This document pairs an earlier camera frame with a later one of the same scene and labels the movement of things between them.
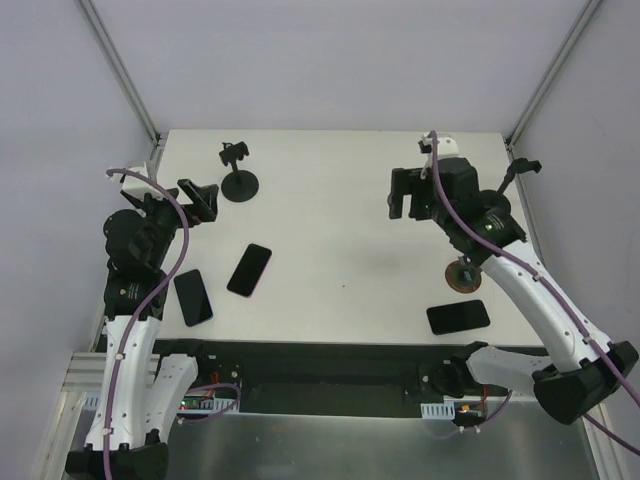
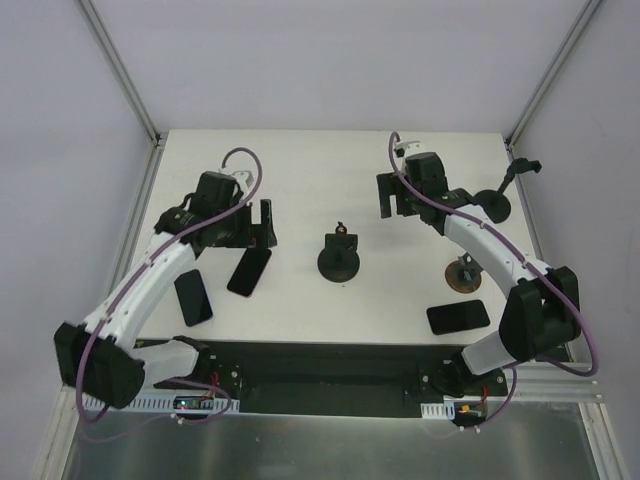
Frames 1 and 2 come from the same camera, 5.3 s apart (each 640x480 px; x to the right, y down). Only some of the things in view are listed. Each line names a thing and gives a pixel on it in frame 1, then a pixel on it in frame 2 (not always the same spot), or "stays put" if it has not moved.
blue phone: [193, 297] stays put
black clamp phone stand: [238, 185] -> [339, 260]
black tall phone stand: [498, 199] stays put
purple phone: [249, 270] stays put
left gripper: [176, 209] -> [255, 226]
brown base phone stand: [462, 276] stays put
